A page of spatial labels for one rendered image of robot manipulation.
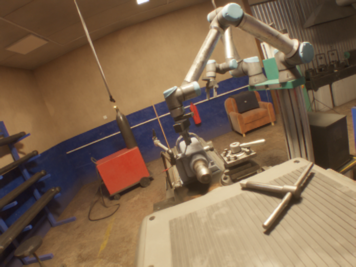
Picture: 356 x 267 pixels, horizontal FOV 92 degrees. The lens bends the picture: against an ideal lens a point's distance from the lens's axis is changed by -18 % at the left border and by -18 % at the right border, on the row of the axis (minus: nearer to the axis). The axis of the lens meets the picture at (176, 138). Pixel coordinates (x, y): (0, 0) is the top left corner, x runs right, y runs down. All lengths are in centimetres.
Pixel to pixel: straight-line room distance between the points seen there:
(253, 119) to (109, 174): 331
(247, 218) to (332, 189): 17
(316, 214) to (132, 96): 506
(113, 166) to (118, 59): 269
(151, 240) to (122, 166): 357
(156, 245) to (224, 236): 13
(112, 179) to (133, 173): 43
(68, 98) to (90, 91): 61
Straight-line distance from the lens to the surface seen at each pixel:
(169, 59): 528
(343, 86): 589
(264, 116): 507
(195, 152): 135
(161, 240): 43
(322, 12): 577
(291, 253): 34
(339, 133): 236
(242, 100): 511
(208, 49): 145
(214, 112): 542
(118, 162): 396
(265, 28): 152
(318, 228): 37
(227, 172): 114
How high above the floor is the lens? 160
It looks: 13 degrees down
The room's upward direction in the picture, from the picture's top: 20 degrees counter-clockwise
